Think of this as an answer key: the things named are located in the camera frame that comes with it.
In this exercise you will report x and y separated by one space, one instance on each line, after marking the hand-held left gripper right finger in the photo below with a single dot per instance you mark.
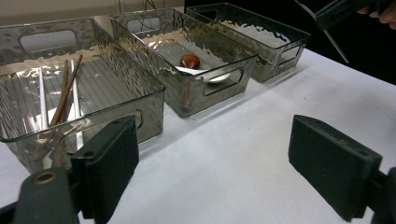
333 168

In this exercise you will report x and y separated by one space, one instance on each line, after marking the white table sheet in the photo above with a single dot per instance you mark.
233 155

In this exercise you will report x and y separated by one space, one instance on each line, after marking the white spoon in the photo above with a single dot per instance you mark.
218 78

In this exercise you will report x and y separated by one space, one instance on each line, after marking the brown spoon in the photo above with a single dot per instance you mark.
190 61

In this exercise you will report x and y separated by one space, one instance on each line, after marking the brown chopstick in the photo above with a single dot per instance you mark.
67 87
64 81

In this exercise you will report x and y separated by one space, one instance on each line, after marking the clear grey plastic bin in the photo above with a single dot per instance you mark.
280 43
218 62
124 102

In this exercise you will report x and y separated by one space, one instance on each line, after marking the white chopstick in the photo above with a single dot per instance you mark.
75 93
42 99

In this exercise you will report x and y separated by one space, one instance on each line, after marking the beige wooden desk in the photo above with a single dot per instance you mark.
62 9

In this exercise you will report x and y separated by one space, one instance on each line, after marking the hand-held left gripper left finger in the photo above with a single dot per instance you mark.
109 168

